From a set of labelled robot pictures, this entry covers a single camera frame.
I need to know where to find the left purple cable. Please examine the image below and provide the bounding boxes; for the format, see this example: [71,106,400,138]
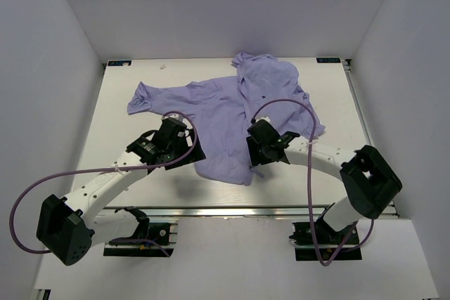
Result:
[8,111,196,256]

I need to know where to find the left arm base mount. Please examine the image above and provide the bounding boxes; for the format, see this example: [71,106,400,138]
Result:
[103,207,178,258]

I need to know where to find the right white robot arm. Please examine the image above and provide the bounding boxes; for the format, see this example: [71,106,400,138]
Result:
[247,119,402,243]

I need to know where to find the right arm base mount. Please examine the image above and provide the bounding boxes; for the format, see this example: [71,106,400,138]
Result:
[289,221,362,261]

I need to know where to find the left blue table label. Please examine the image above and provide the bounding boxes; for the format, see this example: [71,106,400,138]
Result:
[107,60,131,67]

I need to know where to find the right blue table label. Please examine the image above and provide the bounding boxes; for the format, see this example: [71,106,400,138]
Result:
[316,57,341,63]

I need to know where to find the aluminium rail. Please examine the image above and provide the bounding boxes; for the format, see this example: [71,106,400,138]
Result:
[88,205,399,219]
[342,58,393,200]

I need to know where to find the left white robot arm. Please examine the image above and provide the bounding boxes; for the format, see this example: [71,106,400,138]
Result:
[37,117,205,266]

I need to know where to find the lilac zip-up jacket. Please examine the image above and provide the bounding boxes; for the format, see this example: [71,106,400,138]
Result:
[127,53,325,185]

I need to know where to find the aluminium right side rail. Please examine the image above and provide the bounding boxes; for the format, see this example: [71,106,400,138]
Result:
[342,58,393,200]

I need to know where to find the blue table label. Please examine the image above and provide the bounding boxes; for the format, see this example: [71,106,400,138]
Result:
[316,57,341,63]
[107,60,131,67]

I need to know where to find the aluminium front rail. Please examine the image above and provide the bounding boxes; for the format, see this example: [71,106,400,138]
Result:
[88,205,399,219]

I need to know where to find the white front cover board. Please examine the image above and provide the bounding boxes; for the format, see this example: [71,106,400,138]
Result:
[35,218,438,299]

